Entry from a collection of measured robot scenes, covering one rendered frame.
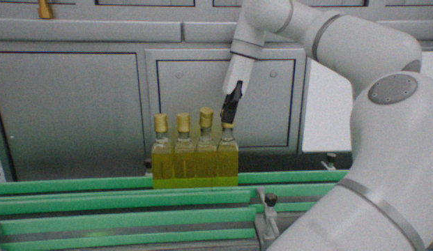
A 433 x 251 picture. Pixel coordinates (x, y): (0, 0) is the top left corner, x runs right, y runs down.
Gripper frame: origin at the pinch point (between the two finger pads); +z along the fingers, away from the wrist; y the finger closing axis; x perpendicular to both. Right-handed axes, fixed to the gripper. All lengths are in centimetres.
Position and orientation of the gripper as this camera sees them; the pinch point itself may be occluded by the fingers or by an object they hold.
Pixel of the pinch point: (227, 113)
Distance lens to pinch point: 69.9
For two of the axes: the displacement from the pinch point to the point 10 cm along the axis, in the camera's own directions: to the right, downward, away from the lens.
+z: -2.6, 9.2, 2.8
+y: 0.5, 3.0, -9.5
